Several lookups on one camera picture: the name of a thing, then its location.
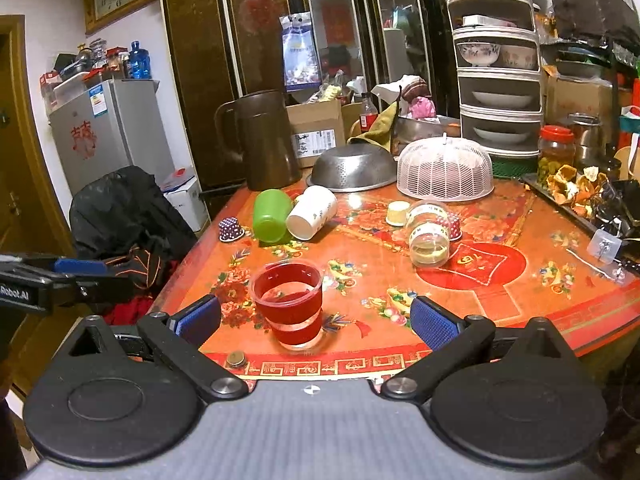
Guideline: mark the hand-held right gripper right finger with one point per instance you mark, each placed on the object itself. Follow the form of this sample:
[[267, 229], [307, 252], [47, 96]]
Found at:
[[433, 324]]

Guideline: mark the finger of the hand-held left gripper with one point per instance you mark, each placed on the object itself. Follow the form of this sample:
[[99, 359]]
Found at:
[[80, 265], [102, 289]]

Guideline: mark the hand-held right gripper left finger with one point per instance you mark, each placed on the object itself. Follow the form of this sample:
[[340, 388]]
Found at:
[[196, 321]]

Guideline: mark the red transparent plastic cup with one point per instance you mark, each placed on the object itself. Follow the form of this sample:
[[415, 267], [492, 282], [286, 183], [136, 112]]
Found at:
[[292, 310]]

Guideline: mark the small cream cup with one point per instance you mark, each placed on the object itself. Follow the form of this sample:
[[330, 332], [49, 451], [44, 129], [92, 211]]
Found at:
[[397, 212]]

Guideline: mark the green plastic cup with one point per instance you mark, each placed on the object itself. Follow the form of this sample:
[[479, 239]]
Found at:
[[270, 215]]

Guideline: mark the white paper cup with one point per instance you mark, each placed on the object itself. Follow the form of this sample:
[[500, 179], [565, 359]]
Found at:
[[312, 210]]

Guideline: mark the red cloth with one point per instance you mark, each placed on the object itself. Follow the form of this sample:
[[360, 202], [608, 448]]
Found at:
[[130, 310]]

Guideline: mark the brass coin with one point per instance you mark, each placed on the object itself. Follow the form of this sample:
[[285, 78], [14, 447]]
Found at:
[[235, 359]]

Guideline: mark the black jacket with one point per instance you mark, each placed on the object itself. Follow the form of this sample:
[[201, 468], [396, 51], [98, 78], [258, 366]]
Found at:
[[125, 210]]

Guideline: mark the clear glass jar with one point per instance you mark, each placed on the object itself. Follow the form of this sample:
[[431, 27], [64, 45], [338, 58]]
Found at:
[[427, 237]]

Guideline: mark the wooden door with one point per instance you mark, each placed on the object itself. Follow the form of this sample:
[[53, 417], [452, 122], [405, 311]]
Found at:
[[25, 185]]

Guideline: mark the purple coffee capsule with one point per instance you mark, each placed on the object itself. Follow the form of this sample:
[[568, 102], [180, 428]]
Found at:
[[230, 228]]

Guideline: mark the grey refrigerator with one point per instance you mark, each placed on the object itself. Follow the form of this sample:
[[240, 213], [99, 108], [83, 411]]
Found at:
[[112, 132]]

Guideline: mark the white mesh food cover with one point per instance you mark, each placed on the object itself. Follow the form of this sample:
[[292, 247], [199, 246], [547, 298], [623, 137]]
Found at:
[[445, 170]]

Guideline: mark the black tray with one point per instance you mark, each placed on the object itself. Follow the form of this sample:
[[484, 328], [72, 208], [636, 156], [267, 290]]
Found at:
[[532, 182]]

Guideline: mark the steel colander bowl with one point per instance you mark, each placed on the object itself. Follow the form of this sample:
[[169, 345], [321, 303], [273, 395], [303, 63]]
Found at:
[[352, 167]]

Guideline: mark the green basket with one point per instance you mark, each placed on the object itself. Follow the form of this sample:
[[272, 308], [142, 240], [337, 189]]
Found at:
[[515, 166]]

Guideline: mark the small clear plastic container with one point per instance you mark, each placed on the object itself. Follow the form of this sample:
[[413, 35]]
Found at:
[[603, 246]]

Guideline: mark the steel basin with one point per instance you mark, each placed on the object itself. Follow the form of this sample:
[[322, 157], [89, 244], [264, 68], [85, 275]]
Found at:
[[425, 132]]

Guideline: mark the brown plastic pitcher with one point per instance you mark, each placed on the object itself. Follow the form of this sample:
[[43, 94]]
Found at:
[[265, 140]]

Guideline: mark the dried orange peels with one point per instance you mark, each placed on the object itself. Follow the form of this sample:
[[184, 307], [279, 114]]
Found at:
[[572, 187]]

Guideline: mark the olive green cloth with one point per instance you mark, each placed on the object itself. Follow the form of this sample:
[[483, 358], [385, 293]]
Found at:
[[377, 127]]

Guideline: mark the red lidded pickle jar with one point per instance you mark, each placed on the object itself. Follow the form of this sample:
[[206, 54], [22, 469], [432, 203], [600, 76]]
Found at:
[[554, 155]]

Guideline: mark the blue water bottle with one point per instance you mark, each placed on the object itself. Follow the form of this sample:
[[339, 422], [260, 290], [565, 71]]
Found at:
[[140, 62]]

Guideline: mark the pink cloth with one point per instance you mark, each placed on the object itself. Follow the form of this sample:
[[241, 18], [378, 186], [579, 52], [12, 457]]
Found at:
[[422, 107]]

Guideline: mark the black plastic bag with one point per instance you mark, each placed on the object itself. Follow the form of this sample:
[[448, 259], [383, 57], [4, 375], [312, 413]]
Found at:
[[617, 207]]

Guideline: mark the cola bottle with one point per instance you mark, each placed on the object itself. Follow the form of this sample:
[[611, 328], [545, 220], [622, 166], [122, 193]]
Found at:
[[368, 115]]

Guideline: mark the cardboard box with label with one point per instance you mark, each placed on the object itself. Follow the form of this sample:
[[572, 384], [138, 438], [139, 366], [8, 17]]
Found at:
[[315, 122]]

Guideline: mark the white plate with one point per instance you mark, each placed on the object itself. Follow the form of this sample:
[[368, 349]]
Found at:
[[502, 98]]

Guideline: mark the dark mirrored wardrobe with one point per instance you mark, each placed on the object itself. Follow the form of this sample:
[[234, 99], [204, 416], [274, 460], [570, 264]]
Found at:
[[200, 60]]

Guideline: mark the steel pot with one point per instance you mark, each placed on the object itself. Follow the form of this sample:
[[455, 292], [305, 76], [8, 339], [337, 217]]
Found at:
[[585, 140]]

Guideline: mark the plain cardboard box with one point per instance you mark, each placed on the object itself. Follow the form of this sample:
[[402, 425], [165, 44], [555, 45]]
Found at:
[[580, 97]]

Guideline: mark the blue patterned bowl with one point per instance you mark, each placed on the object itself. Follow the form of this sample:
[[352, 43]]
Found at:
[[477, 54]]

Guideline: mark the beige patterned bowl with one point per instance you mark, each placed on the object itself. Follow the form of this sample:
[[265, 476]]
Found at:
[[520, 57]]

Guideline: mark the blue printed plastic bag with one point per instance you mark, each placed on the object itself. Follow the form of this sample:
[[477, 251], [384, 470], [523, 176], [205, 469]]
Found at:
[[300, 55]]

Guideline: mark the white tiered dish rack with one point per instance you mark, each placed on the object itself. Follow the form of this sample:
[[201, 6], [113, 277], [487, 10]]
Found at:
[[500, 32]]

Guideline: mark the large black bag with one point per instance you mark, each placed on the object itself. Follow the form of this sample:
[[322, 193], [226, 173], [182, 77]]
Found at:
[[590, 0]]

